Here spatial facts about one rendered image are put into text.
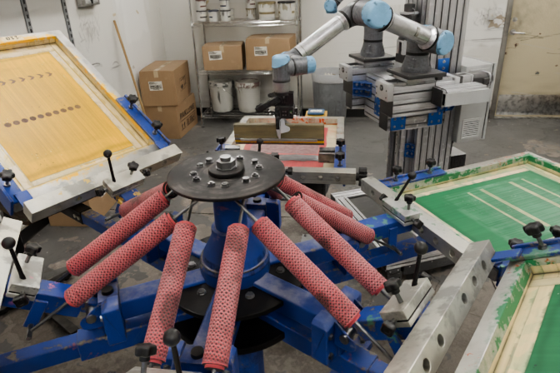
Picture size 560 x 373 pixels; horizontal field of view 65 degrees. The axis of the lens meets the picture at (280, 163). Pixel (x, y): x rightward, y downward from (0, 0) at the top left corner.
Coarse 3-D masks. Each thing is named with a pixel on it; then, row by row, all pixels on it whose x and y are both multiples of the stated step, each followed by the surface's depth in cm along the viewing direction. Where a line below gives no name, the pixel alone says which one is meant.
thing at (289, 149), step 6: (324, 132) 239; (324, 138) 231; (324, 144) 223; (288, 150) 218; (294, 150) 217; (300, 150) 217; (306, 150) 217; (312, 150) 217; (318, 150) 216; (282, 162) 204; (288, 162) 204; (294, 162) 204; (300, 162) 203; (306, 162) 203; (312, 162) 203; (318, 162) 203
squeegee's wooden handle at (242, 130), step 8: (240, 128) 200; (248, 128) 199; (256, 128) 199; (264, 128) 198; (272, 128) 198; (296, 128) 196; (304, 128) 195; (312, 128) 195; (320, 128) 194; (240, 136) 201; (248, 136) 201; (256, 136) 200; (264, 136) 200; (272, 136) 199; (288, 136) 198; (296, 136) 197; (304, 136) 197; (312, 136) 196; (320, 136) 196
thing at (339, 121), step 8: (248, 120) 256; (256, 120) 256; (264, 120) 256; (272, 120) 255; (288, 120) 254; (296, 120) 253; (304, 120) 252; (312, 120) 252; (320, 120) 251; (328, 120) 250; (336, 120) 250; (232, 136) 229; (232, 144) 221; (336, 144) 213
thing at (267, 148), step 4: (248, 144) 227; (252, 144) 227; (256, 144) 226; (264, 144) 226; (268, 144) 226; (244, 148) 222; (248, 148) 222; (252, 148) 221; (256, 148) 221; (264, 148) 221; (268, 148) 221; (272, 148) 220; (276, 148) 220; (280, 148) 220; (264, 152) 216; (268, 152) 216; (280, 152) 215
